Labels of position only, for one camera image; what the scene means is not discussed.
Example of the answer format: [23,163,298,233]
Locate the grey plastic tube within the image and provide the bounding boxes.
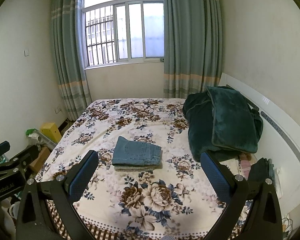
[30,134,58,151]

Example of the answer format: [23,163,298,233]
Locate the white bed headboard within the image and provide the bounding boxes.
[219,72,300,215]

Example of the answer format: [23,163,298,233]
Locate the bed with floral sheet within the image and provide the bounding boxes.
[35,98,256,240]

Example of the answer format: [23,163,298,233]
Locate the grey fringed cloth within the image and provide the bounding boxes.
[271,164,283,196]

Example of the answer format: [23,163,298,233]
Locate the blue denim pants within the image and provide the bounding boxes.
[112,136,163,167]

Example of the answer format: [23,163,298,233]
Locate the barred window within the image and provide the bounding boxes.
[81,0,165,69]

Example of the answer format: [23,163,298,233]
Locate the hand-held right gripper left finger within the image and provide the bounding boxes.
[16,149,99,240]

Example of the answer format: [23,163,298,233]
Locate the folded grey pants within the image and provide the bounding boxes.
[114,163,163,173]

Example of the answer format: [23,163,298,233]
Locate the yellow box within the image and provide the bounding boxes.
[41,122,63,144]

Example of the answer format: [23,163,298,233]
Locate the dark green plush blanket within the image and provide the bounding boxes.
[182,86,263,162]

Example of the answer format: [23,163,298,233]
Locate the brown cardboard box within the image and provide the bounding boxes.
[29,146,52,174]

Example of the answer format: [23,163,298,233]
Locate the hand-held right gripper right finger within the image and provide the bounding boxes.
[200,152,283,240]

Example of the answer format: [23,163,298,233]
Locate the teal striped curtain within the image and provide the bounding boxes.
[49,0,93,121]
[162,0,224,99]

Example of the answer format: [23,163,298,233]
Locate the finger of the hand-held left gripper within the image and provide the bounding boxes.
[0,141,11,159]
[7,144,40,172]

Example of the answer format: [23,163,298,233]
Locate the green plastic bag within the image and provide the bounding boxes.
[26,129,42,138]

